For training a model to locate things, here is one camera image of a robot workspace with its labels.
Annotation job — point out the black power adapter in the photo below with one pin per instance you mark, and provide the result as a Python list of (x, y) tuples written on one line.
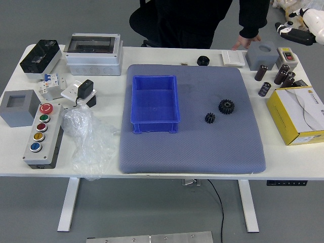
[(84, 88)]

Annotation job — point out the yellow white cardboard box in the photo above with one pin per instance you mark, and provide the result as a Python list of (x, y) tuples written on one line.
[(281, 114)]

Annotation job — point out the small black block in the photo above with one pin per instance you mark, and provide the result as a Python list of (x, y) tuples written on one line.
[(91, 101)]

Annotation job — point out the metal bracket under table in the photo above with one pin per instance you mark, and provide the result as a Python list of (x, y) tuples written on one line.
[(191, 182)]

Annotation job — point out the person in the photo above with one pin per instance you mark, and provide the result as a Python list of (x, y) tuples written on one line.
[(182, 20)]

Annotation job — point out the black table control panel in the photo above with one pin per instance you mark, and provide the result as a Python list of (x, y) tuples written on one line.
[(286, 183)]

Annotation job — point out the white wall socket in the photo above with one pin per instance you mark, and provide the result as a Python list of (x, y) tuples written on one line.
[(68, 92)]

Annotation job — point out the white blue circuit breaker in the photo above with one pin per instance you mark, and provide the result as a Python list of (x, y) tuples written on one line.
[(51, 80)]

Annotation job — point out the grey five-button control station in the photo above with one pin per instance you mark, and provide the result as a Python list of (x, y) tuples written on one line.
[(27, 141)]

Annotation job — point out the grey metal plate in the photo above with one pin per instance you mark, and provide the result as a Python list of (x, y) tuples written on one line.
[(152, 238)]

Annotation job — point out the white wall switch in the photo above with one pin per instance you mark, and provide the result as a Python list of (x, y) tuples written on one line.
[(233, 57)]

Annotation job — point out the black-lid control enclosure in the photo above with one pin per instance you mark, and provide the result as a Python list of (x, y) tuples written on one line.
[(38, 57)]

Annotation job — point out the person's left hand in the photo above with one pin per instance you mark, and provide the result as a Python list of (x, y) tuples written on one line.
[(244, 41)]

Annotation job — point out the grey box with round hole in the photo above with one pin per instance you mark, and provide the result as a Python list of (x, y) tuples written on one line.
[(258, 59)]

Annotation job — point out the small flat black adapter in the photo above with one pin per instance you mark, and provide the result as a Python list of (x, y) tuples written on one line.
[(302, 83)]

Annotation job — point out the black chair base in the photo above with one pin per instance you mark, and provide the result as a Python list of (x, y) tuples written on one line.
[(146, 43)]

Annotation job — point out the white table leg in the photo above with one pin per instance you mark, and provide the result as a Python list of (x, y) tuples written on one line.
[(68, 202), (249, 205)]

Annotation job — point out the blue plastic box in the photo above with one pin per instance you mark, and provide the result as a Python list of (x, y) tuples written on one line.
[(154, 106)]

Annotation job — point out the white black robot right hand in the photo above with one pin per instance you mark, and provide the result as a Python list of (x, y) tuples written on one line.
[(315, 25)]

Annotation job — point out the white plastic clip part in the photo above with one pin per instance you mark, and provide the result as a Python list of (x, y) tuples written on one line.
[(44, 92)]

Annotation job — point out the plush toy in plastic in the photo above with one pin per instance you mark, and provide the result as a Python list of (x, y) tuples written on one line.
[(281, 3)]

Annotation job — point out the grey-blue padded mat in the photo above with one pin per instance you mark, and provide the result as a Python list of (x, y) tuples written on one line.
[(189, 152)]

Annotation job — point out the big black gear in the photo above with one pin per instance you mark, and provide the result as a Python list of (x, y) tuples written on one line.
[(224, 107)]

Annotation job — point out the small black gear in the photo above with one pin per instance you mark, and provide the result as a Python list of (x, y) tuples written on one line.
[(210, 119)]

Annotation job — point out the grey windowed distribution box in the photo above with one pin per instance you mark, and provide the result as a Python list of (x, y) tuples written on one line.
[(93, 60)]

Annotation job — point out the grey square hollow box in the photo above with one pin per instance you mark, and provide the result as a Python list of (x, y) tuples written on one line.
[(10, 116)]

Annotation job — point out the clear plastic bag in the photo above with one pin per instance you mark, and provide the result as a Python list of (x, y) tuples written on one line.
[(86, 131)]

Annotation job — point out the person's left forearm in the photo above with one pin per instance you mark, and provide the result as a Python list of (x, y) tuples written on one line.
[(253, 15)]

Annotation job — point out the grey red-button switch box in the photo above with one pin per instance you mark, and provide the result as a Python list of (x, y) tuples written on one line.
[(283, 51)]

